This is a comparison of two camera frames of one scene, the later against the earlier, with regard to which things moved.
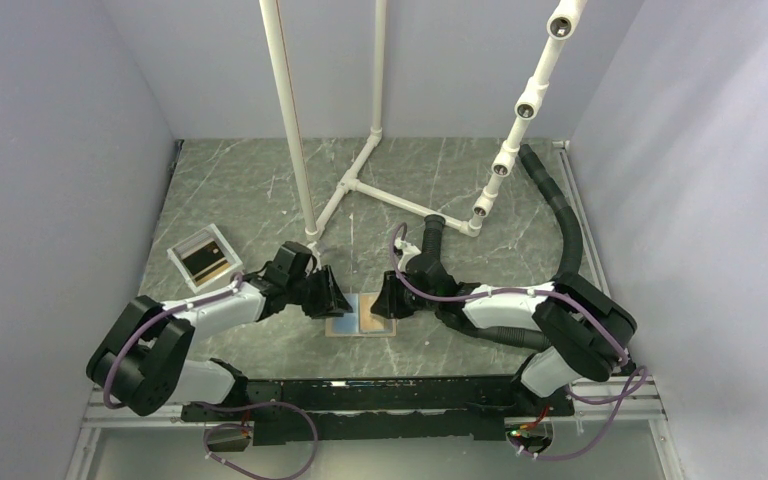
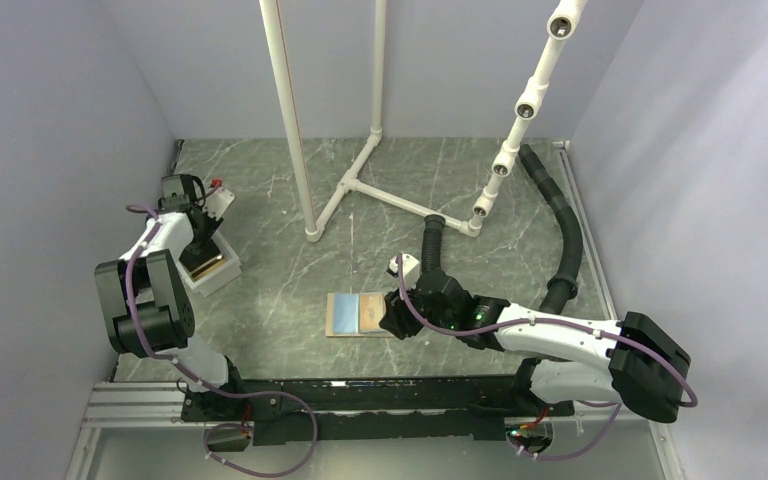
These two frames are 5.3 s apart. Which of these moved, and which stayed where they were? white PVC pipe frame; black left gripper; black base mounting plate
Moved: black left gripper
Stayed: white PVC pipe frame; black base mounting plate
